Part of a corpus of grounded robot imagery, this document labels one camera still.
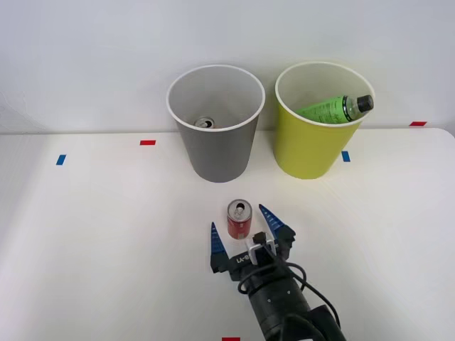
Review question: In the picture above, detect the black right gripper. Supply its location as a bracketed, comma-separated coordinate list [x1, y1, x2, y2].
[209, 203, 297, 282]

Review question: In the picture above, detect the red drink can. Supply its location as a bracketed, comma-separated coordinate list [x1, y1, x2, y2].
[226, 198, 253, 241]

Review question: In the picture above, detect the grey plastic waste bin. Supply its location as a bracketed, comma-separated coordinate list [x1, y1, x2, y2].
[166, 64, 267, 184]

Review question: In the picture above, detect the yellow-green plastic waste bin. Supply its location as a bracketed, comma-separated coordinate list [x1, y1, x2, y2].
[274, 61, 377, 180]

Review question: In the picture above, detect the green label plastic bottle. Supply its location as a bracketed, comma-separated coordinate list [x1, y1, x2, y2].
[295, 94, 375, 126]

